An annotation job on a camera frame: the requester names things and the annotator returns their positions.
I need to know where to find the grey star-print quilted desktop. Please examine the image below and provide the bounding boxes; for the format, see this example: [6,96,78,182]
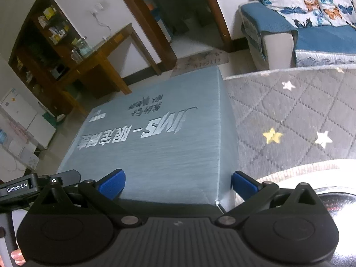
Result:
[224,64,356,267]

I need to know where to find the butterfly print blanket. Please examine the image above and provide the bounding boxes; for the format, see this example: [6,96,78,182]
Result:
[256,0,356,28]

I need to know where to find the dark wooden shelf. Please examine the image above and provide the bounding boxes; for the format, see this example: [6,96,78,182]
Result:
[8,0,84,112]

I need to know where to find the black round induction cooker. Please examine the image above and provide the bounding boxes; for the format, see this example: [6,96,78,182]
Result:
[314,188,356,219]

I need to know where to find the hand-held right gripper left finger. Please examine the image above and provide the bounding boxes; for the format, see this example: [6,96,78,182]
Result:
[32,168,142,229]

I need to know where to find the blue sofa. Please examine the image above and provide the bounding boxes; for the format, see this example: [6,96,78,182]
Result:
[240,0,356,70]

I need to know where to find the white power cable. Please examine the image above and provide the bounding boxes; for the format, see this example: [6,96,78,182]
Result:
[93,12,112,38]

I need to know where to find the grey doormat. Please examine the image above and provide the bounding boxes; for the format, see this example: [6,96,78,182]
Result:
[171,51,230,75]

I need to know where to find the white cabinet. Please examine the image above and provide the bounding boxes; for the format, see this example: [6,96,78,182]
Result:
[0,87,57,170]

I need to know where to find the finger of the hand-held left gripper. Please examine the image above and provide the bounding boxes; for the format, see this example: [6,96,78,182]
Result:
[38,170,82,190]

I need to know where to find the glass jar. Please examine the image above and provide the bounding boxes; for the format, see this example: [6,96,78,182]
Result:
[74,37,91,57]

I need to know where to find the brown wooden side desk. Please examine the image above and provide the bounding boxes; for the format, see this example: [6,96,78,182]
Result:
[58,24,146,95]

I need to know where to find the brown wooden door frame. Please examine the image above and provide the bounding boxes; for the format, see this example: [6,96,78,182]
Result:
[110,0,233,67]

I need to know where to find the grey-blue box lid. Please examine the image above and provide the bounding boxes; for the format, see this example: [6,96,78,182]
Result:
[57,66,240,214]

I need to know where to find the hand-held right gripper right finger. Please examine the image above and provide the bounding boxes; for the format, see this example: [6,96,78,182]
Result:
[214,170,324,229]

